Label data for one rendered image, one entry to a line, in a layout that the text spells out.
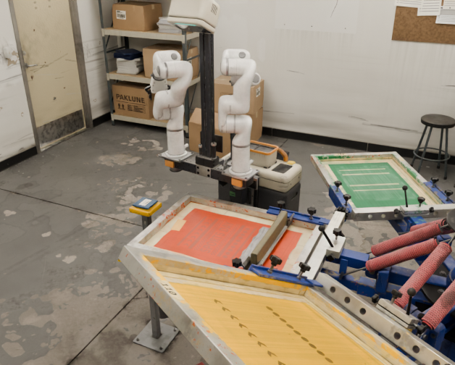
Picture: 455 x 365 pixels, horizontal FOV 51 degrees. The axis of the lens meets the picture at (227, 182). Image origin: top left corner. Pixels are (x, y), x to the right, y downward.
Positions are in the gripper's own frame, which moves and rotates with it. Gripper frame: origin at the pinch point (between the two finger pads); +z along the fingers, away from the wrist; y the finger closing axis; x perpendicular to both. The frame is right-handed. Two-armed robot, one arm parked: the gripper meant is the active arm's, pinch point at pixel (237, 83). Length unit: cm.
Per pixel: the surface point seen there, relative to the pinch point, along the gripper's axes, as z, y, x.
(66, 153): 325, -87, -60
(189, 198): -28, -34, -69
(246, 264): -97, -27, -89
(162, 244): -60, -55, -88
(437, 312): -160, 16, -90
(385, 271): -125, 22, -86
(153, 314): 3, -42, -145
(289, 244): -81, 2, -84
